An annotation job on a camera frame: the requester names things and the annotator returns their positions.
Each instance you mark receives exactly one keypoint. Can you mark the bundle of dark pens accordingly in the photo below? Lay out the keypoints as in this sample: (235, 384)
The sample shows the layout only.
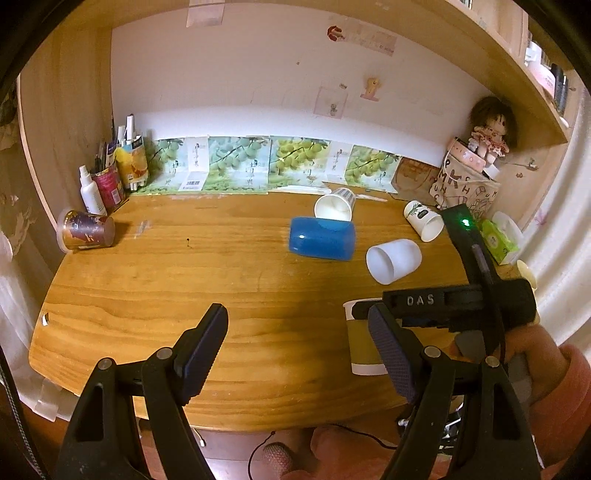
(105, 154)

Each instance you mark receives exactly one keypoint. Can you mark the white paper stick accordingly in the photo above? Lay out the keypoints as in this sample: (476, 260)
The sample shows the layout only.
(371, 197)

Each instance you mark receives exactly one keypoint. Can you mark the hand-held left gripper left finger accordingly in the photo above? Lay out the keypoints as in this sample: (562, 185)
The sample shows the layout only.
(203, 355)

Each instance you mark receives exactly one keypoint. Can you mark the pink round box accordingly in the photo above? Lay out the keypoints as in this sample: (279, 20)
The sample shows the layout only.
(466, 154)

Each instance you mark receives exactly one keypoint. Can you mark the clear corner protector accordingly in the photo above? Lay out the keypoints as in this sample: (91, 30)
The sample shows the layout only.
(50, 400)

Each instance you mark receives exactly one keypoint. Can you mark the red wall sticker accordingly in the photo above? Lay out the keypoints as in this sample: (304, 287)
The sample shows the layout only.
(334, 33)

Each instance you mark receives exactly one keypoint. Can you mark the brown haired doll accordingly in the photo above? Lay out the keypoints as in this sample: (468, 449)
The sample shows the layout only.
(491, 129)

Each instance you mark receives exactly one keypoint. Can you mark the yellow bear sticker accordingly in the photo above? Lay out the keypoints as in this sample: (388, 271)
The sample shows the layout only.
(371, 88)

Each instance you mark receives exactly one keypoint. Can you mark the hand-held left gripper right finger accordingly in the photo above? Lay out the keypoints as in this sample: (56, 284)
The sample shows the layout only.
(392, 350)

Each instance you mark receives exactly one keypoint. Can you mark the taped paper drawing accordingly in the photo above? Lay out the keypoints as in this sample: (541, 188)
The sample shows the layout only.
(331, 102)

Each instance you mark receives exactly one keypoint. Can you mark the pink slipper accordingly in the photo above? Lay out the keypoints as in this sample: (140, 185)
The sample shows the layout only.
(277, 461)

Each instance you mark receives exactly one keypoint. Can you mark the white paper cup striped print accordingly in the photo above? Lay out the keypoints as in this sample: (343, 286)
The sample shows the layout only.
(333, 207)

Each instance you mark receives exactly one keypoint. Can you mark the blue plastic cup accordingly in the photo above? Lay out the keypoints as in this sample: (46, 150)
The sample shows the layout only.
(323, 240)

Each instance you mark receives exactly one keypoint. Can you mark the red can pen holder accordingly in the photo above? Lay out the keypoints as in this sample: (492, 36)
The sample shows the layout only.
(110, 187)

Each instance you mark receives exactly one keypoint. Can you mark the cream small cup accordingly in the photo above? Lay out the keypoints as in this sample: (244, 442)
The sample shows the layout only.
(527, 273)

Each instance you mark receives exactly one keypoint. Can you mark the pink paper strip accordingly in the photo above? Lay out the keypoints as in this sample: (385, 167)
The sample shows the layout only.
(371, 39)

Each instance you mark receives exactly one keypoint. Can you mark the person's right hand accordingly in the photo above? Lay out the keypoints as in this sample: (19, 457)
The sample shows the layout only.
(531, 344)

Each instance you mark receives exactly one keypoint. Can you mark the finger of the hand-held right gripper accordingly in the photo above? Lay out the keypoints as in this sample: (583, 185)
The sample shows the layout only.
(420, 300)

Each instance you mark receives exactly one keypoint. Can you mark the grape print flattened carton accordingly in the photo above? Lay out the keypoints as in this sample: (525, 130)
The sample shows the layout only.
(258, 164)

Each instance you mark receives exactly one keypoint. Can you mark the beige tape patch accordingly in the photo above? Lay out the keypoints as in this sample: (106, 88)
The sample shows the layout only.
(203, 13)

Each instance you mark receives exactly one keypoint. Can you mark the wooden bookshelf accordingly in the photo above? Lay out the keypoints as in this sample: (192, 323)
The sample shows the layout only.
(508, 69)

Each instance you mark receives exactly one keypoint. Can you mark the person's pink trousers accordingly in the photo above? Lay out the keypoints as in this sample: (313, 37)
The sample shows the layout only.
(344, 454)

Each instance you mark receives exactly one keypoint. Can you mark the purple patterned cup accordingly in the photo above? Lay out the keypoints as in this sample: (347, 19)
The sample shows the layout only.
(87, 230)

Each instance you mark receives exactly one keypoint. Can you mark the letter print cloth bag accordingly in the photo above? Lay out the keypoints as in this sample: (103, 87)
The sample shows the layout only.
(466, 189)

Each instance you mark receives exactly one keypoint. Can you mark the person's right forearm pink sleeve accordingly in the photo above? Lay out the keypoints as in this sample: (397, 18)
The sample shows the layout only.
(563, 406)

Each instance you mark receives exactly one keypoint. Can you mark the white paper cup plant print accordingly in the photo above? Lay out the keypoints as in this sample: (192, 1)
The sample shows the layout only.
(422, 219)

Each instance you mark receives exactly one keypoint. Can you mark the white translucent plastic cup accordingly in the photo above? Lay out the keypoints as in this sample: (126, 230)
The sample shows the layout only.
(397, 261)

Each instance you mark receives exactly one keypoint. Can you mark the dark bottle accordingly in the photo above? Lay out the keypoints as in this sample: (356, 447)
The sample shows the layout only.
(561, 90)

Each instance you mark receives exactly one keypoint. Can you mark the white marker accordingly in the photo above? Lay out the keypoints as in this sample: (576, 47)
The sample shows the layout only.
(122, 136)
(130, 127)

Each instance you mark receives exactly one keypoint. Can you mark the white spray bottle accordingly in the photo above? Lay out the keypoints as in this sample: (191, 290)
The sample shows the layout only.
(92, 196)

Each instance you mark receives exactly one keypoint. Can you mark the green tissue pack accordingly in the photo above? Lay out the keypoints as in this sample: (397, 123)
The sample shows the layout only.
(501, 237)

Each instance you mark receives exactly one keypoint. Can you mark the olive yellow paper cup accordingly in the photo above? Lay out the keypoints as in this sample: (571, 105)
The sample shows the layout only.
(364, 344)

